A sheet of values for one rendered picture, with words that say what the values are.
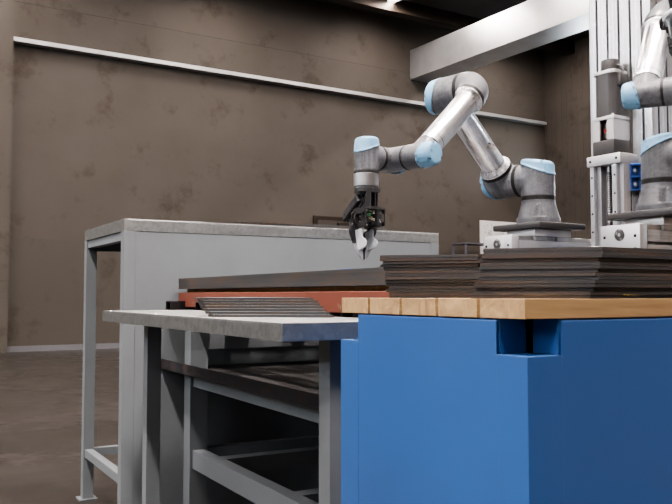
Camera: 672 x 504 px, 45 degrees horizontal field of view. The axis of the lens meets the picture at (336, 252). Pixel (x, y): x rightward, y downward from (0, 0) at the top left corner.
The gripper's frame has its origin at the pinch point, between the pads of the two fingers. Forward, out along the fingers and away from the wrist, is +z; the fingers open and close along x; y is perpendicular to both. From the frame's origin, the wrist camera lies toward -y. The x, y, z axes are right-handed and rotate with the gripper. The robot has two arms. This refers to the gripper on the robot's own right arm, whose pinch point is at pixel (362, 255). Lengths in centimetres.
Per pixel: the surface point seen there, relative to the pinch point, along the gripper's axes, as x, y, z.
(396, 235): 55, -62, -13
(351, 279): -38, 55, 9
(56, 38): 100, -1002, -369
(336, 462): -57, 83, 41
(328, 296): -37, 45, 13
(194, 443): -33, -50, 60
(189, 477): -34, -50, 71
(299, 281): -37.2, 30.7, 9.0
